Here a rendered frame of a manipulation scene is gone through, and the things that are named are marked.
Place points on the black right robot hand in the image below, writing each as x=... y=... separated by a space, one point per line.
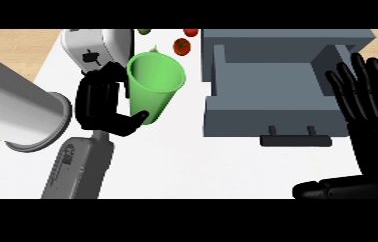
x=362 y=132

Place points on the grey open drawer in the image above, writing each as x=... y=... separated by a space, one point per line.
x=267 y=79

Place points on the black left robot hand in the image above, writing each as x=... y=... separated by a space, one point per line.
x=96 y=99

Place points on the green vegetable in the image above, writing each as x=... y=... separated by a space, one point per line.
x=154 y=48
x=143 y=31

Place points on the grey cabinet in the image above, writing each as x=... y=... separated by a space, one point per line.
x=275 y=41

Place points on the green cup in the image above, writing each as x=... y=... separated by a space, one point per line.
x=155 y=86

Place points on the red tomato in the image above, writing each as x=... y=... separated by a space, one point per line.
x=182 y=47
x=191 y=32

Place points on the grey drawer front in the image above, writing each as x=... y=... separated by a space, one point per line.
x=266 y=116

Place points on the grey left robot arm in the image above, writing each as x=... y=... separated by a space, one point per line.
x=75 y=167

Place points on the large pale grey cylinder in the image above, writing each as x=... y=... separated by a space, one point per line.
x=27 y=114

